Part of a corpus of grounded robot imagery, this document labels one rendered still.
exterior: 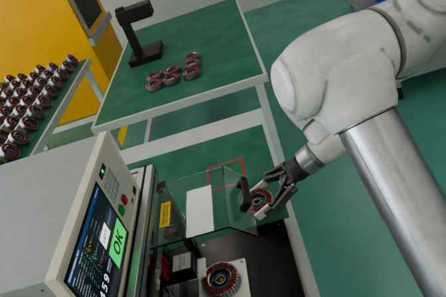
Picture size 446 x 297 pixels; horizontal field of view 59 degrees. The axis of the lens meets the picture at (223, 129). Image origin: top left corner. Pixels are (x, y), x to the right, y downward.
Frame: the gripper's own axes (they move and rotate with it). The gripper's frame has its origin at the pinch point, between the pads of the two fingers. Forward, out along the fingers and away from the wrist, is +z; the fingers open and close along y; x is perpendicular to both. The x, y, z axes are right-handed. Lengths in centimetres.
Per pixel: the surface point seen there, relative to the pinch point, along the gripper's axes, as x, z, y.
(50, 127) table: 55, 113, 132
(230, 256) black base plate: 1.8, 13.5, -14.8
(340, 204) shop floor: -90, 7, 68
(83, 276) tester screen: 52, 3, -53
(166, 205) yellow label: 32.1, 7.1, -17.8
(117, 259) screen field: 43, 8, -41
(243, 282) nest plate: 1.2, 10.1, -26.2
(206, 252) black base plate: 5.8, 20.4, -10.6
